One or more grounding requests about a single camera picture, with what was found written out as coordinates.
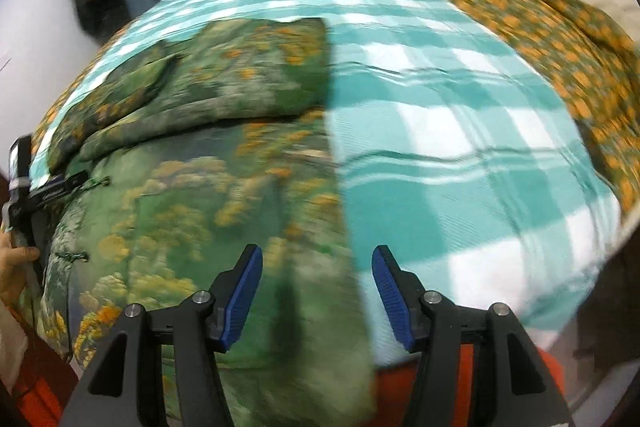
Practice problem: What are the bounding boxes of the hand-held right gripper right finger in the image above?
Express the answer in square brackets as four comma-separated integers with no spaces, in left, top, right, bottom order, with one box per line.
[371,244,573,427]

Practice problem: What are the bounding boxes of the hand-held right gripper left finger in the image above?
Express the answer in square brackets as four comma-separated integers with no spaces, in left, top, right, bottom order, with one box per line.
[62,244,264,427]

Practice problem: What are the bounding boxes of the green landscape print jacket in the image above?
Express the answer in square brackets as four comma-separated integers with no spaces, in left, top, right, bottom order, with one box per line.
[17,18,378,427]

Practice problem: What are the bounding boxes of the person's left forearm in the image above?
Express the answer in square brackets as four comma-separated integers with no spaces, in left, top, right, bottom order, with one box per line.
[0,302,33,403]

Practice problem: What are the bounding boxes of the person's left hand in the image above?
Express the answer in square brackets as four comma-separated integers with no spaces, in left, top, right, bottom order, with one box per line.
[0,227,42,308]

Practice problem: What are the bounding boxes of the orange rug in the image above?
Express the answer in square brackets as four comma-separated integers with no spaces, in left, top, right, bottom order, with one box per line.
[15,342,566,427]

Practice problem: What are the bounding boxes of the teal plaid bed sheet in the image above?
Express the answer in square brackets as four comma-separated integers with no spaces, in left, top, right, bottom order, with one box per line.
[30,0,626,365]

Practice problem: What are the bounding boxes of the dark box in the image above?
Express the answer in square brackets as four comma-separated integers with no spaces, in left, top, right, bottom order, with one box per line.
[570,217,640,413]

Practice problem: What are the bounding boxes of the orange floral quilt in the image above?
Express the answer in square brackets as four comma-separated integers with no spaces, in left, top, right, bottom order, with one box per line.
[30,0,640,228]

